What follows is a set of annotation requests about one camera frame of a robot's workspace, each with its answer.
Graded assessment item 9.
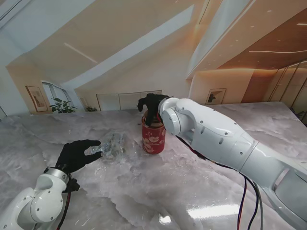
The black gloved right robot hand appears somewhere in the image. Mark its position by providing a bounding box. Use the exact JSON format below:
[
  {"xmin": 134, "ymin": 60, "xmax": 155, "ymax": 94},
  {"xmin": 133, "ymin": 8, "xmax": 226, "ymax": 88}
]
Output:
[{"xmin": 137, "ymin": 93, "xmax": 169, "ymax": 127}]

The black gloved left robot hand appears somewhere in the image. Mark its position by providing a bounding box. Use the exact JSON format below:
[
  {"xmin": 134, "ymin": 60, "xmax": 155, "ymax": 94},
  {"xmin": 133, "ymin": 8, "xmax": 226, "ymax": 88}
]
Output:
[{"xmin": 55, "ymin": 140, "xmax": 102, "ymax": 173}]

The red floral tea tin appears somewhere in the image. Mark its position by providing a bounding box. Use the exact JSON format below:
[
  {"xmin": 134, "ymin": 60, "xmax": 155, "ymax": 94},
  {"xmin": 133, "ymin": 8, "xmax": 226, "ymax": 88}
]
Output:
[{"xmin": 141, "ymin": 115, "xmax": 167, "ymax": 155}]

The clear plastic bag of tea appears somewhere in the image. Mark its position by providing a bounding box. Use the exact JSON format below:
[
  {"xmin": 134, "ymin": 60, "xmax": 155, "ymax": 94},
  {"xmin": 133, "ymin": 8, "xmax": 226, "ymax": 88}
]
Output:
[{"xmin": 90, "ymin": 133, "xmax": 138, "ymax": 164}]

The large green potted plant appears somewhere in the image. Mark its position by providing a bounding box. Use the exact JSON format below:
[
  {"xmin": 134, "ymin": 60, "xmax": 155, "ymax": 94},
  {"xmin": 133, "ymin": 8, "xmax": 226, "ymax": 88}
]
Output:
[{"xmin": 49, "ymin": 97, "xmax": 78, "ymax": 114}]

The framed picture with dark shape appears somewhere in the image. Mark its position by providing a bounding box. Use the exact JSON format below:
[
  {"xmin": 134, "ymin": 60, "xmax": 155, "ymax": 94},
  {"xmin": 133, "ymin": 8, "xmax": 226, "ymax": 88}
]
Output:
[{"xmin": 207, "ymin": 88, "xmax": 227, "ymax": 105}]

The arched window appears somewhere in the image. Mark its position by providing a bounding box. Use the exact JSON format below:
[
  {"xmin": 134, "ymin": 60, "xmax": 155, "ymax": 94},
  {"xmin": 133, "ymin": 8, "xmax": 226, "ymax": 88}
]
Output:
[{"xmin": 42, "ymin": 81, "xmax": 70, "ymax": 108}]

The framed picture with beige shapes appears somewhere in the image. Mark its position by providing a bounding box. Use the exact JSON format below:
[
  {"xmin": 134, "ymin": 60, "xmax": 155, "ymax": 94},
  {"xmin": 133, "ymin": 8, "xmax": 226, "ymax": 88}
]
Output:
[{"xmin": 25, "ymin": 85, "xmax": 48, "ymax": 112}]

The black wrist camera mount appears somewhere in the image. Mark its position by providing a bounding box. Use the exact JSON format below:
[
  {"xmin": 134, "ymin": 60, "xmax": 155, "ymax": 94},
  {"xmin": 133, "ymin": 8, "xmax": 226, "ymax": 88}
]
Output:
[{"xmin": 63, "ymin": 178, "xmax": 81, "ymax": 194}]

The white panelled wall cabinet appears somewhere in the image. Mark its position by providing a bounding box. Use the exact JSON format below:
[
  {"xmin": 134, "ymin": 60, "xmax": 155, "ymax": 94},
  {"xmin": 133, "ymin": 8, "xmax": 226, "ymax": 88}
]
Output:
[{"xmin": 96, "ymin": 90, "xmax": 162, "ymax": 111}]

